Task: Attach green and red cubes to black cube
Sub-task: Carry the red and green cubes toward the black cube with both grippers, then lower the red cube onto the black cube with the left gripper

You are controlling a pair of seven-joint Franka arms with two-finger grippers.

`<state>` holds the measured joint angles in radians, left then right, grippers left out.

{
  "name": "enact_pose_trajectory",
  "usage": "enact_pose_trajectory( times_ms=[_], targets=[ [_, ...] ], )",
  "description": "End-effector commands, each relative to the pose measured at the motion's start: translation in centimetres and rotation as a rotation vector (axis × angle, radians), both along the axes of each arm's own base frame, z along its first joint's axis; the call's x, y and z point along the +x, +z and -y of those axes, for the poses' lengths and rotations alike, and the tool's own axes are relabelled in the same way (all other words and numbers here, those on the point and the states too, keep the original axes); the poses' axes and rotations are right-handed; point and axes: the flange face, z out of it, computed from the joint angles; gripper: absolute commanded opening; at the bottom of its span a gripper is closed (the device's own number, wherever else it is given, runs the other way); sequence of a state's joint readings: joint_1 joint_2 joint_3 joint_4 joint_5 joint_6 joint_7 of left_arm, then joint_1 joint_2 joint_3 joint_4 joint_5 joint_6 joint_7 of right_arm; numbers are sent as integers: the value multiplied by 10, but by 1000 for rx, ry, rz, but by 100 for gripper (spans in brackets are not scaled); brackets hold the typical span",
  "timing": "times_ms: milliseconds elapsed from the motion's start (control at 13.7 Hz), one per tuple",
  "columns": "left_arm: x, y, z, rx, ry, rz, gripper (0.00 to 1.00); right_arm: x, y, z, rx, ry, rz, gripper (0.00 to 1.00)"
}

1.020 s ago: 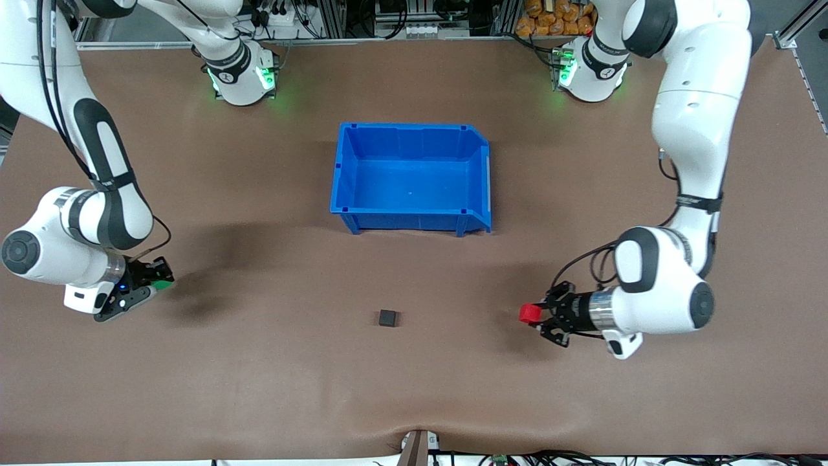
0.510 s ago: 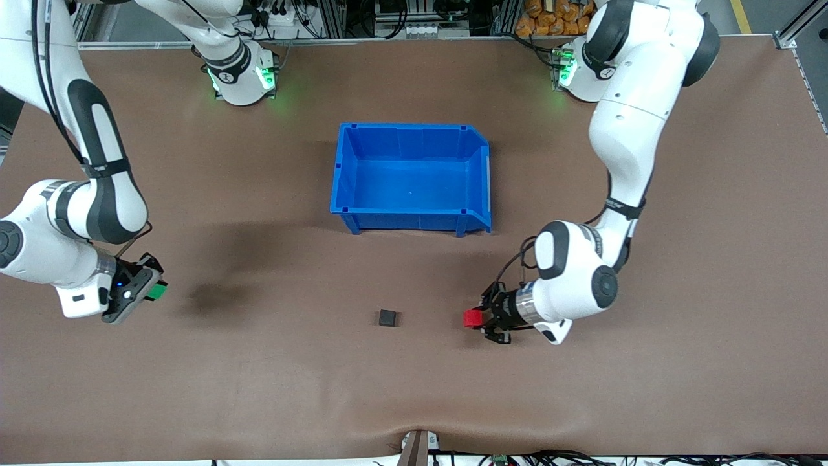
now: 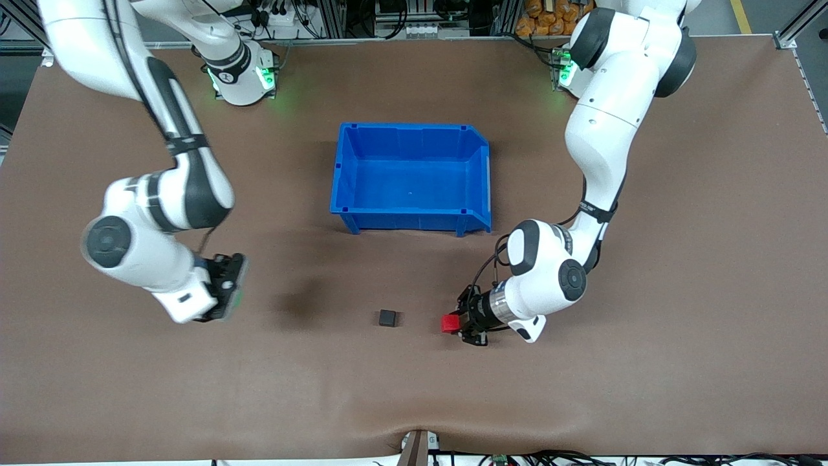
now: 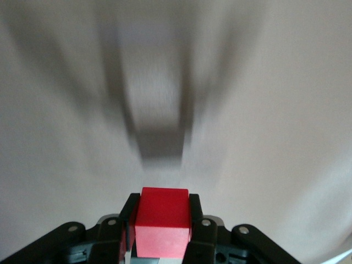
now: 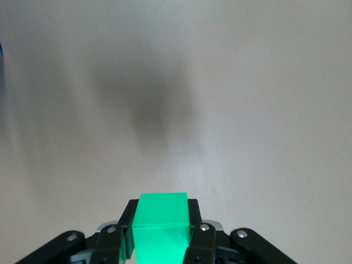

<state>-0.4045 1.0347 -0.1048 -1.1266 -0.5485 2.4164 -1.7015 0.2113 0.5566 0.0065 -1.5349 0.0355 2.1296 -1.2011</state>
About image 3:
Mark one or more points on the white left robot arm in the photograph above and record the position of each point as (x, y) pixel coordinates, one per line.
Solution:
(601, 129)

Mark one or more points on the orange packets pile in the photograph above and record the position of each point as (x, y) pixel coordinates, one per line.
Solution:
(550, 16)

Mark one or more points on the blue plastic storage bin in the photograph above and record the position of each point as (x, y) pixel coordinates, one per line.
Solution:
(411, 178)

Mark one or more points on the small red cube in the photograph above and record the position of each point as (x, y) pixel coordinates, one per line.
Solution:
(450, 323)

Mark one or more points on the brown table mat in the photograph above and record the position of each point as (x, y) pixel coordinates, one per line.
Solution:
(388, 388)

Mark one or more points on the metal table edge bracket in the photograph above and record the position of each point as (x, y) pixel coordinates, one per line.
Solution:
(419, 448)

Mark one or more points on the aluminium frame post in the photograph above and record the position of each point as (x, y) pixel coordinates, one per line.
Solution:
(26, 26)
(786, 40)

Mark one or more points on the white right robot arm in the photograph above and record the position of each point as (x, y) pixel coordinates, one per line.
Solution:
(149, 259)

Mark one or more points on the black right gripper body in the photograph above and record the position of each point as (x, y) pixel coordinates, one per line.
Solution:
(222, 275)

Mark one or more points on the white power strip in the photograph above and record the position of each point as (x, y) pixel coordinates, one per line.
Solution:
(281, 18)

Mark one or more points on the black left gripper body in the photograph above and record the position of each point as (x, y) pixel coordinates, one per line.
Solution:
(477, 309)

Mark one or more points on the aluminium equipment rack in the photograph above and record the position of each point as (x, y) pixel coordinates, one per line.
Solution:
(336, 19)

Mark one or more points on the small black cube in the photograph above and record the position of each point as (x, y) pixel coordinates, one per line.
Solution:
(387, 318)

